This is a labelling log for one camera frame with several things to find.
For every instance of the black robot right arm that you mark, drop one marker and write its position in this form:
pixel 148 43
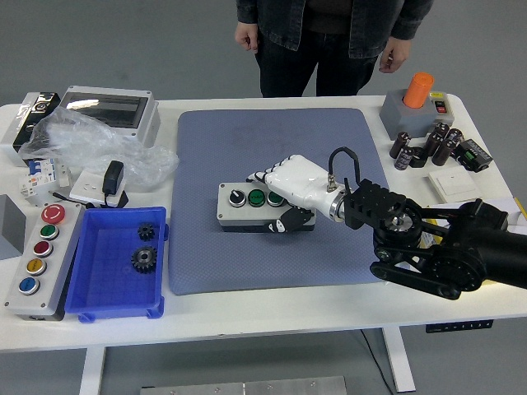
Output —
pixel 473 247

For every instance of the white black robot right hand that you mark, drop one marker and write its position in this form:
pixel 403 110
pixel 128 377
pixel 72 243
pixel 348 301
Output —
pixel 300 181

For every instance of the person's left hand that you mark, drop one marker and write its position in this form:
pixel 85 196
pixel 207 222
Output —
pixel 396 54

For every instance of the grey base block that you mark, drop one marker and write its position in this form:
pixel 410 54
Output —
pixel 401 119

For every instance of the white box with black panel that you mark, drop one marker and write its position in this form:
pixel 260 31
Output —
pixel 12 123

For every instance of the white wall socket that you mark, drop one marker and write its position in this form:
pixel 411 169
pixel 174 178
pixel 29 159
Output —
pixel 86 187

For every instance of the person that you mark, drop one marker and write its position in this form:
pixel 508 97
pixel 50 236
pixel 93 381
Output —
pixel 329 61

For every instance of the grey metal plate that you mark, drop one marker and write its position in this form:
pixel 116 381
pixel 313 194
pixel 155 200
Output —
pixel 247 387

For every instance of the person's left forearm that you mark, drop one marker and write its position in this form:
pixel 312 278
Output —
pixel 413 18

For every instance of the black power adapter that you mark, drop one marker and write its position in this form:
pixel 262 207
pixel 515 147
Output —
pixel 113 177

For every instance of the clear plastic bag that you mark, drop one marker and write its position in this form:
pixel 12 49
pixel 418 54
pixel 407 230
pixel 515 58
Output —
pixel 103 144

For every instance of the blue plastic bin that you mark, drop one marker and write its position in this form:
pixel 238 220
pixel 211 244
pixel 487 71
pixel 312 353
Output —
pixel 107 288

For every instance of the small black gear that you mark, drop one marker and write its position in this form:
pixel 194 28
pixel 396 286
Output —
pixel 145 231

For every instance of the grey-blue padded mat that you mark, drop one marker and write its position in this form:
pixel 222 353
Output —
pixel 247 144

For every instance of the dark brown capacitor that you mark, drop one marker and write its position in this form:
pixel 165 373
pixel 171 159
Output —
pixel 432 145
pixel 404 159
pixel 454 136
pixel 440 129
pixel 443 152
pixel 400 144

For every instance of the white wall switch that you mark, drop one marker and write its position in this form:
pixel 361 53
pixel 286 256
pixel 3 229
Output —
pixel 453 185

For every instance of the black desk control panel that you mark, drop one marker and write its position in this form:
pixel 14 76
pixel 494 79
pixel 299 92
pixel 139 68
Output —
pixel 459 326

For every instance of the person's right hand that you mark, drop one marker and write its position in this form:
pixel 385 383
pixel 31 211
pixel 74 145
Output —
pixel 246 37

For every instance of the person's right forearm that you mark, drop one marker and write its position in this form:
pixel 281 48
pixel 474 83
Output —
pixel 249 12

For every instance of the white blue circuit breaker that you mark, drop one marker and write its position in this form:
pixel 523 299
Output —
pixel 41 173

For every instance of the five-button grey control box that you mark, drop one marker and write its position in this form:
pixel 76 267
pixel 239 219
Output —
pixel 57 255

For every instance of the orange cylinder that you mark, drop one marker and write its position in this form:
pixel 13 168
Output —
pixel 418 90

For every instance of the grey metal block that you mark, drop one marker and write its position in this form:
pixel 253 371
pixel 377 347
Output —
pixel 10 230

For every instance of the large black gear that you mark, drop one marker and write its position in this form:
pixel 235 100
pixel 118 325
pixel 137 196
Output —
pixel 144 259

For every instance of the grey enclosure with clear lid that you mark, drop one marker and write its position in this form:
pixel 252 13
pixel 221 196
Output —
pixel 107 108

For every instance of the white table leg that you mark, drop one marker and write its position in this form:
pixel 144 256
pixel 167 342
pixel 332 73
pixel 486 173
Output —
pixel 92 370
pixel 399 362

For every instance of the yellow white carton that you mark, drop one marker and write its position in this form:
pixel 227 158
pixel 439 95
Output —
pixel 516 214

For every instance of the four-button grey control box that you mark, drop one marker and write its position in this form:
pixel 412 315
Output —
pixel 243 218

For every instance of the black module with green terminals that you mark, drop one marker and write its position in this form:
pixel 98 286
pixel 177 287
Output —
pixel 473 154

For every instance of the short black capacitor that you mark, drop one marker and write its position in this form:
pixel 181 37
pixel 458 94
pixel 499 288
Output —
pixel 418 158

